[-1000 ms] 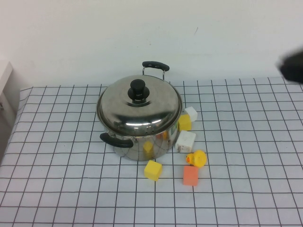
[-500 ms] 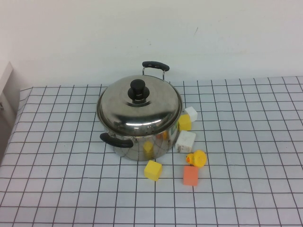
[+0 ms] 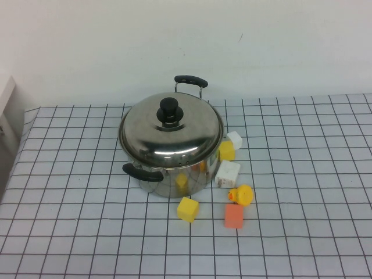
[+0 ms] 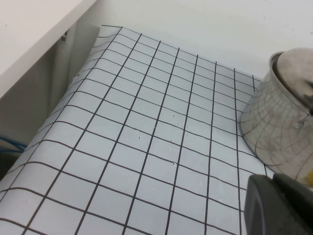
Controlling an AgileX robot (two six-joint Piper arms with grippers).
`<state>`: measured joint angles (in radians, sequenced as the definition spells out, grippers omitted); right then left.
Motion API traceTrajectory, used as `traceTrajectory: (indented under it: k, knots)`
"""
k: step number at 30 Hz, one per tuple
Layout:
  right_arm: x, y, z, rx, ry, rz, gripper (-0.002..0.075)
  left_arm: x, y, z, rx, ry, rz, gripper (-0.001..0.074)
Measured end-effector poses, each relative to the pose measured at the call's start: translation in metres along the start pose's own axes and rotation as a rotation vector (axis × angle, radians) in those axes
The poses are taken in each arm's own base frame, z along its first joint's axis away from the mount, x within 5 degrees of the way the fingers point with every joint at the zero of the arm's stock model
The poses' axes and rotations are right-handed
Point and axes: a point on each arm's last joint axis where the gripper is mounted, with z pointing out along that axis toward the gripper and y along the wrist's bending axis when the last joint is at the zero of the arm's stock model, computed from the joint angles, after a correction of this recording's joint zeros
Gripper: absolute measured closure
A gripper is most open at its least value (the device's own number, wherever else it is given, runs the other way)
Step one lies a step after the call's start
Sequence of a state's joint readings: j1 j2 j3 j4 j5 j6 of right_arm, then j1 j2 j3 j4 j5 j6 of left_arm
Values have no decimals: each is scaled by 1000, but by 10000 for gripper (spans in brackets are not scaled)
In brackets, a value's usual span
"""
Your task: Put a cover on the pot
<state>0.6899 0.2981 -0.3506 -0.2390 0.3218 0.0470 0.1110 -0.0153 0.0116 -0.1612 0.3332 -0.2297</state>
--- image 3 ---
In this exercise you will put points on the small white foam cube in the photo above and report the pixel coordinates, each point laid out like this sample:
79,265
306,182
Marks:
235,140

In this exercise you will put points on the stainless steel lid black knob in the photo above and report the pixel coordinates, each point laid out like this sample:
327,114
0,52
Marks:
151,139

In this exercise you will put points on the yellow rubber duck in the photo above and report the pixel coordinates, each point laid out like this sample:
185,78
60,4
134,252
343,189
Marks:
243,195

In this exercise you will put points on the white black grid tablecloth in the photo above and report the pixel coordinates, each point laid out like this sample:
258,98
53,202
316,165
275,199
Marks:
87,232

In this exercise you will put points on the white cabinet side panel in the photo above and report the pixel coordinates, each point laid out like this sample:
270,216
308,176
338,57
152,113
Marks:
8,96

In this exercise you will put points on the orange foam block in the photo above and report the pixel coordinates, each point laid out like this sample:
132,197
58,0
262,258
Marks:
234,216

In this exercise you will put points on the stained white foam cube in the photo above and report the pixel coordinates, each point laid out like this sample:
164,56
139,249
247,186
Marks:
228,173

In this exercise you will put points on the yellow foam cube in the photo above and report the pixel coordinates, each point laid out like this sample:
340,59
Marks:
226,151
188,210

